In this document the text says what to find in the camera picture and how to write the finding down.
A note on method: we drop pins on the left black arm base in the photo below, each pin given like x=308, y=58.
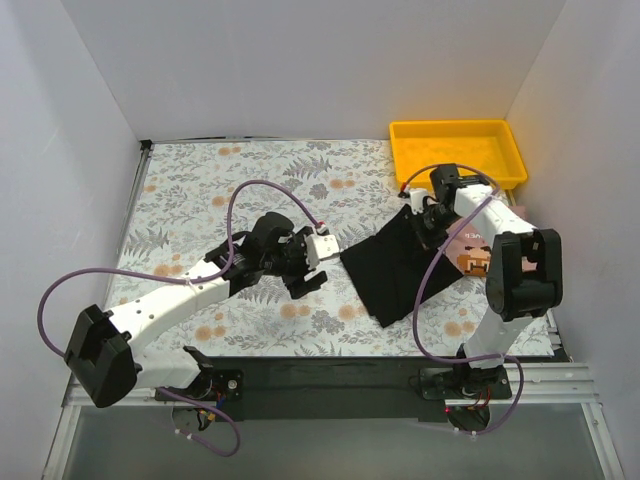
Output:
x=222, y=384

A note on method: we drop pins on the aluminium frame rail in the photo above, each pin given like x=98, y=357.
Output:
x=536, y=382

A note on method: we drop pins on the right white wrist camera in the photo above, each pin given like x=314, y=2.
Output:
x=417, y=197

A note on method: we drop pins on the black t shirt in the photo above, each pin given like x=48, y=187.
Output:
x=387, y=268

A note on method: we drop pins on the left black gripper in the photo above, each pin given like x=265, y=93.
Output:
x=302, y=262

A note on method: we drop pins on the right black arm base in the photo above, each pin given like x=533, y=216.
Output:
x=464, y=383

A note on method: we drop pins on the yellow plastic tray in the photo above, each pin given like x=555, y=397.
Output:
x=487, y=145

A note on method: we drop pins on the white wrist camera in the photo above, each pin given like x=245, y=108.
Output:
x=320, y=248
x=417, y=197

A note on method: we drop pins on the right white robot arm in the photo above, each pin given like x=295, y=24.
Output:
x=524, y=279

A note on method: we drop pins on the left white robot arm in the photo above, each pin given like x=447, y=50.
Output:
x=108, y=351

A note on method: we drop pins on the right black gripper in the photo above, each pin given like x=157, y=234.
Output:
x=417, y=226

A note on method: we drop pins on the folded pink t shirt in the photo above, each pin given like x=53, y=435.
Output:
x=470, y=249

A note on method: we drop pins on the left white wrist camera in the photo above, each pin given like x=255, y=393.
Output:
x=320, y=248

